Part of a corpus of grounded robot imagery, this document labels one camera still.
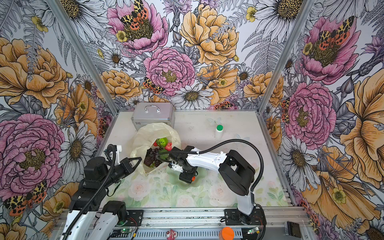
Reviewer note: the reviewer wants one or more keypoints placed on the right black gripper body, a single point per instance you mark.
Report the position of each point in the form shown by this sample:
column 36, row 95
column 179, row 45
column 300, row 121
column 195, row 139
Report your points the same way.
column 188, row 172

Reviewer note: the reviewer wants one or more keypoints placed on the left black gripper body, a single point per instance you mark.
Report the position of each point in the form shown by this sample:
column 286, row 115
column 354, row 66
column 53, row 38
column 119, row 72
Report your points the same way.
column 124, row 168

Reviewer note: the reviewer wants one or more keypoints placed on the purple grape bunch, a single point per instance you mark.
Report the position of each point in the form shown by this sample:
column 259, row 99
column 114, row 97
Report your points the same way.
column 152, row 161

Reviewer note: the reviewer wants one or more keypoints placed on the red pink apple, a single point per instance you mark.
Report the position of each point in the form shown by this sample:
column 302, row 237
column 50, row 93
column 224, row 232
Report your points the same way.
column 168, row 147

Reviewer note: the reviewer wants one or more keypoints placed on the green bumpy fruit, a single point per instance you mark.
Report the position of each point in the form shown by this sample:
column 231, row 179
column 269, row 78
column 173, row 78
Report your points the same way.
column 162, row 142

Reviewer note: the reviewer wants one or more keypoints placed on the translucent cream plastic bag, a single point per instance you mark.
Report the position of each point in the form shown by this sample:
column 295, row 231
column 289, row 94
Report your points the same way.
column 144, row 139

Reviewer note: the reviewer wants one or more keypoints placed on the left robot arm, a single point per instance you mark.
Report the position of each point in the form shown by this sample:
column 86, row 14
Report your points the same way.
column 88, row 198

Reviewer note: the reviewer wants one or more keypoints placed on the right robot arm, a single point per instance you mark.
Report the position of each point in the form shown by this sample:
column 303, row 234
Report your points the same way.
column 236, row 172

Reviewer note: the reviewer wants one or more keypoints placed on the light green plate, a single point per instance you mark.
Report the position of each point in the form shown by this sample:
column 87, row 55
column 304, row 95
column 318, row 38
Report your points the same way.
column 174, row 178

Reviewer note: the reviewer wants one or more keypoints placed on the silver metal case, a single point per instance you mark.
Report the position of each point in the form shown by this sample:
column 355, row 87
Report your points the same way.
column 148, row 113

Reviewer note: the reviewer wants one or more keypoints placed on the white bottle green cap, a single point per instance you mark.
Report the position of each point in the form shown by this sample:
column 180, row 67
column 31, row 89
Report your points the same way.
column 219, row 131

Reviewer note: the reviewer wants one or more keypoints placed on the red white small object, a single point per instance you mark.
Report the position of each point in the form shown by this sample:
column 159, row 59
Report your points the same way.
column 171, row 235

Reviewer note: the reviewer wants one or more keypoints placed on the orange round cap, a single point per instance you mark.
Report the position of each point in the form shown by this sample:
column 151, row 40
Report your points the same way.
column 226, row 233

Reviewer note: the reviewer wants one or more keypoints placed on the green circuit board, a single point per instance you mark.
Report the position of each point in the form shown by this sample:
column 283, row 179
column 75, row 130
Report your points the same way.
column 255, row 230

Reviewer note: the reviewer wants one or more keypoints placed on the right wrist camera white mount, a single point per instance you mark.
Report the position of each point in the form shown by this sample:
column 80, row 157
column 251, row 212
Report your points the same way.
column 176, row 167

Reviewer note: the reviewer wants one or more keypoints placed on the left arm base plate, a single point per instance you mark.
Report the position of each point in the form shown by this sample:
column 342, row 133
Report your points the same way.
column 132, row 218

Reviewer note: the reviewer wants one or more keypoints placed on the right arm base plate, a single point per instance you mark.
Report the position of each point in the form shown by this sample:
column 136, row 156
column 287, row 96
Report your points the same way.
column 233, row 217

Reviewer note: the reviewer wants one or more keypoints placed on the aluminium front rail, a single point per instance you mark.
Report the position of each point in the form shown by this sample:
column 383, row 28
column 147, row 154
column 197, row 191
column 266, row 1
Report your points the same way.
column 190, row 223

